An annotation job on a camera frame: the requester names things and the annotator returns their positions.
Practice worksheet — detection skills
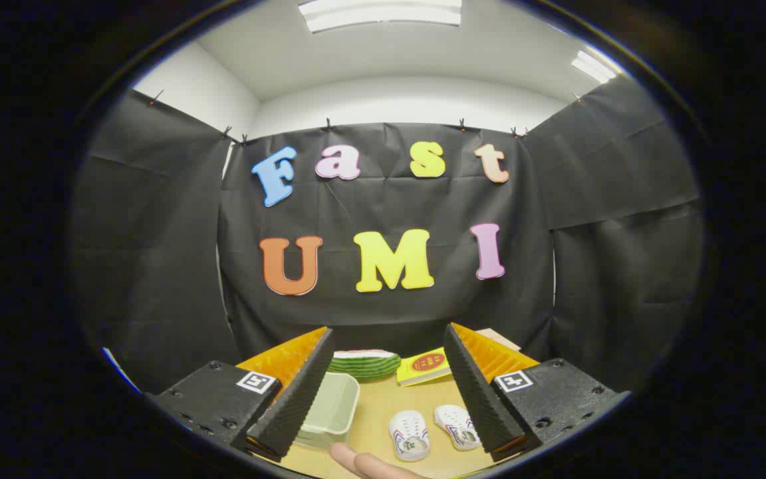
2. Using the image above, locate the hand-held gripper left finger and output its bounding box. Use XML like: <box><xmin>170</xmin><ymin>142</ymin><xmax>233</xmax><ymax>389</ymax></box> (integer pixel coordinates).
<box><xmin>146</xmin><ymin>326</ymin><xmax>336</xmax><ymax>463</ymax></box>

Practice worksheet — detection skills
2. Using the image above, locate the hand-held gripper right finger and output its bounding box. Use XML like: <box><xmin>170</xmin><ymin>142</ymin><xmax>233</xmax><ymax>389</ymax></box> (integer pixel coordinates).
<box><xmin>443</xmin><ymin>323</ymin><xmax>631</xmax><ymax>461</ymax></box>

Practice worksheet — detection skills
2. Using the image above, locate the pale green storage box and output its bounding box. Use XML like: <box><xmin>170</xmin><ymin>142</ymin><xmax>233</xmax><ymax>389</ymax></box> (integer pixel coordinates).
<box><xmin>293</xmin><ymin>371</ymin><xmax>361</xmax><ymax>450</ymax></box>

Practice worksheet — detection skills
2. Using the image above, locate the white canvas shoe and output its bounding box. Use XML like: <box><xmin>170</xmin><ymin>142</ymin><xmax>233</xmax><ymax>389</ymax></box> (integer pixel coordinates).
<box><xmin>434</xmin><ymin>404</ymin><xmax>481</xmax><ymax>452</ymax></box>
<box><xmin>388</xmin><ymin>410</ymin><xmax>432</xmax><ymax>462</ymax></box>

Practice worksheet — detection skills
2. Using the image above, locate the yellow book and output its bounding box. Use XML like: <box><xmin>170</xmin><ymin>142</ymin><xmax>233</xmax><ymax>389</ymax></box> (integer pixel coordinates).
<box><xmin>396</xmin><ymin>346</ymin><xmax>453</xmax><ymax>387</ymax></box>

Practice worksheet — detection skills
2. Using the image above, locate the beige book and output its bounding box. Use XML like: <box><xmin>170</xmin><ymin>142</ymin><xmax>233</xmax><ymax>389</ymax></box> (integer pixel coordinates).
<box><xmin>476</xmin><ymin>328</ymin><xmax>522</xmax><ymax>352</ymax></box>

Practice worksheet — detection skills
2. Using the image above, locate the watermelon slice plush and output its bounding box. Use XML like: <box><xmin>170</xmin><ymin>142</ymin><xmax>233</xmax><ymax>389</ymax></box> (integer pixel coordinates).
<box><xmin>327</xmin><ymin>349</ymin><xmax>402</xmax><ymax>381</ymax></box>

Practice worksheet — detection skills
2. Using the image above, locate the black backdrop cloth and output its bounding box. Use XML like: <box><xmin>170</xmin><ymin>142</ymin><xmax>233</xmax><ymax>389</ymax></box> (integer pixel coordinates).
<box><xmin>70</xmin><ymin>77</ymin><xmax>706</xmax><ymax>393</ymax></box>

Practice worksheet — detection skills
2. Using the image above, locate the ceiling light panel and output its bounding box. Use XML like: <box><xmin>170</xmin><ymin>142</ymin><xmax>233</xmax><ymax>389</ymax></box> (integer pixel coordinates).
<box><xmin>298</xmin><ymin>0</ymin><xmax>463</xmax><ymax>34</ymax></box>
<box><xmin>571</xmin><ymin>50</ymin><xmax>618</xmax><ymax>84</ymax></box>

